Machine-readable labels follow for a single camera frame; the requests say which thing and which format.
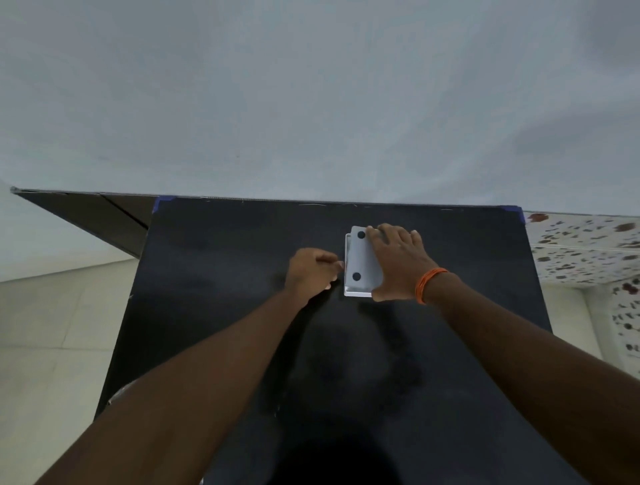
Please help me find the person's right forearm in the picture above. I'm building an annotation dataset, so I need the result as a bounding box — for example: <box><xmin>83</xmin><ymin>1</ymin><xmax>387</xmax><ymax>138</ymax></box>
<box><xmin>425</xmin><ymin>272</ymin><xmax>640</xmax><ymax>485</ymax></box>

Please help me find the black table mat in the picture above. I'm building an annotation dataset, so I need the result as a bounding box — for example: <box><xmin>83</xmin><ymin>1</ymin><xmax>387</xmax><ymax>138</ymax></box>
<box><xmin>94</xmin><ymin>197</ymin><xmax>591</xmax><ymax>485</ymax></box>

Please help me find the silver laptop with black feet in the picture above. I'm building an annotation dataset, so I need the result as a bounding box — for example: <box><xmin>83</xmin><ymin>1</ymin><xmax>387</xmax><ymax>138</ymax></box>
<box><xmin>343</xmin><ymin>226</ymin><xmax>385</xmax><ymax>298</ymax></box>

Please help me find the person's left hand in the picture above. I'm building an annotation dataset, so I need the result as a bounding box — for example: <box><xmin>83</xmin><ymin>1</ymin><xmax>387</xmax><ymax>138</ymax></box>
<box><xmin>284</xmin><ymin>248</ymin><xmax>345</xmax><ymax>304</ymax></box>

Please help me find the orange thread wristband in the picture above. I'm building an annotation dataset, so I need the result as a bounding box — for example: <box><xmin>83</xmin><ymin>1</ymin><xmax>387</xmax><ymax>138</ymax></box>
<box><xmin>415</xmin><ymin>268</ymin><xmax>450</xmax><ymax>305</ymax></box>

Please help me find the person's left forearm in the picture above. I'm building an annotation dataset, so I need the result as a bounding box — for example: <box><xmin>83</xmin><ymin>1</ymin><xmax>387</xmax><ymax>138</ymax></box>
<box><xmin>36</xmin><ymin>289</ymin><xmax>304</xmax><ymax>485</ymax></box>

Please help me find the person's right hand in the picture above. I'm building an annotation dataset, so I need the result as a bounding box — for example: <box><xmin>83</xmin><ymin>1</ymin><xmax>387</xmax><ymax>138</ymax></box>
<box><xmin>365</xmin><ymin>223</ymin><xmax>441</xmax><ymax>303</ymax></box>

